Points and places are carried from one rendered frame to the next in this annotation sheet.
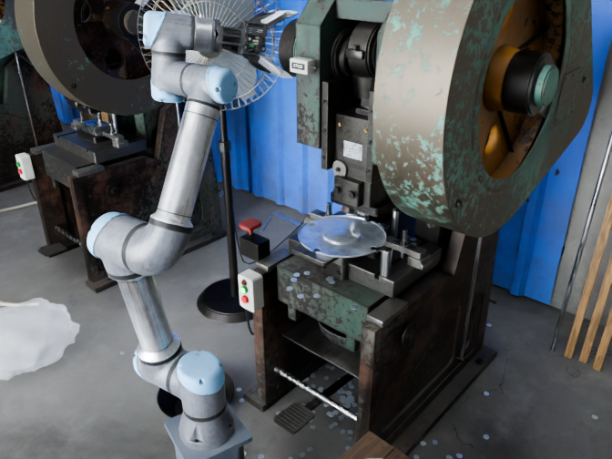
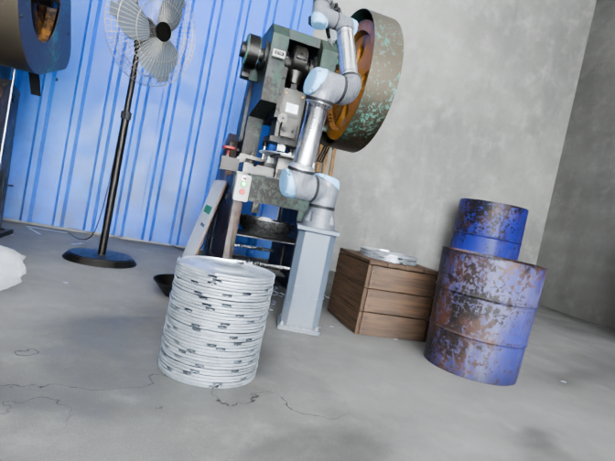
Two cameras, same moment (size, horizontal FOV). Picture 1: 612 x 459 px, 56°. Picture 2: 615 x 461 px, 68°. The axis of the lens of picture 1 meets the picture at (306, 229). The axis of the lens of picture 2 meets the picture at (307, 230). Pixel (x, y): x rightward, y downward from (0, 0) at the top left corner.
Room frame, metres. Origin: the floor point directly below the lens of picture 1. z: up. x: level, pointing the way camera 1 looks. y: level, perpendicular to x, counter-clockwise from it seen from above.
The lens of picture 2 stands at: (0.21, 2.03, 0.53)
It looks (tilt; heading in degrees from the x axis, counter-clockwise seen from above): 3 degrees down; 299
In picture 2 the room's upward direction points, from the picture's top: 11 degrees clockwise
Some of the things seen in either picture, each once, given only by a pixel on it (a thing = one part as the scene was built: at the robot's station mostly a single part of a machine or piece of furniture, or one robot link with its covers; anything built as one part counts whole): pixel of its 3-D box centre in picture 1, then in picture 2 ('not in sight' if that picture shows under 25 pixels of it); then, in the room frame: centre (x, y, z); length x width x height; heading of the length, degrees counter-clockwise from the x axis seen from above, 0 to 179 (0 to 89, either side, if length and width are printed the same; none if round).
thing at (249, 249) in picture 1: (255, 259); (227, 173); (1.79, 0.18, 0.62); 0.10 x 0.06 x 0.20; 49
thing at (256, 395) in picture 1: (329, 264); (220, 202); (2.04, -0.09, 0.45); 0.92 x 0.12 x 0.90; 139
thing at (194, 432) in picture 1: (206, 415); (319, 216); (1.15, 0.27, 0.50); 0.15 x 0.15 x 0.10
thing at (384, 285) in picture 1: (363, 249); (275, 175); (1.76, -0.20, 0.68); 0.45 x 0.30 x 0.06; 49
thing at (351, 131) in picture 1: (361, 155); (288, 113); (1.72, -0.18, 1.04); 0.17 x 0.15 x 0.30; 139
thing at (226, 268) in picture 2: not in sight; (227, 267); (1.05, 0.97, 0.31); 0.29 x 0.29 x 0.01
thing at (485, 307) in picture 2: not in sight; (480, 312); (0.45, -0.02, 0.24); 0.42 x 0.42 x 0.48
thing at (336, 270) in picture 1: (332, 258); (284, 167); (1.62, -0.09, 0.72); 0.25 x 0.14 x 0.14; 139
